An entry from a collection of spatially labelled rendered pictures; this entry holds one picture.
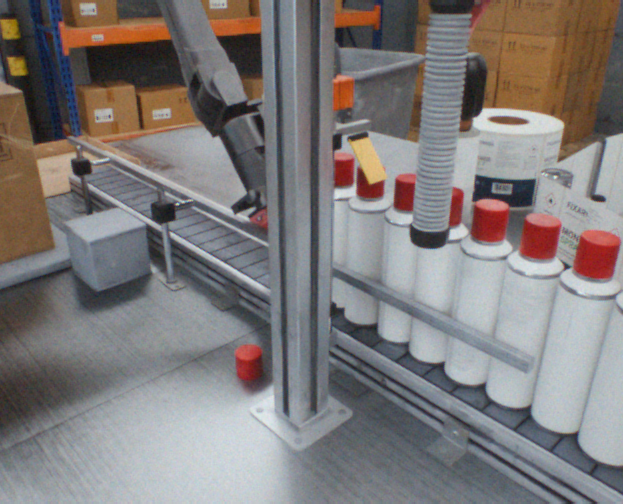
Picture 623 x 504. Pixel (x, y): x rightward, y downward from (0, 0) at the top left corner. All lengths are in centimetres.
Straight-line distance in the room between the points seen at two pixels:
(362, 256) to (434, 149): 25
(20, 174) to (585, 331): 85
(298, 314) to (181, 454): 20
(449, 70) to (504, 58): 376
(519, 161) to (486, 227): 55
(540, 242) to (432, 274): 13
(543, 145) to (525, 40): 303
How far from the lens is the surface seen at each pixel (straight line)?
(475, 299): 62
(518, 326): 60
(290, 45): 50
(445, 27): 47
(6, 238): 108
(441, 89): 47
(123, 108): 453
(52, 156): 172
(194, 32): 93
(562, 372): 60
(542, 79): 411
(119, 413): 73
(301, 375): 63
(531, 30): 413
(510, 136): 112
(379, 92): 332
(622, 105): 551
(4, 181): 105
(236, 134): 84
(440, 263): 63
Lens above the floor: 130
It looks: 26 degrees down
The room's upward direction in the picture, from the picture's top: straight up
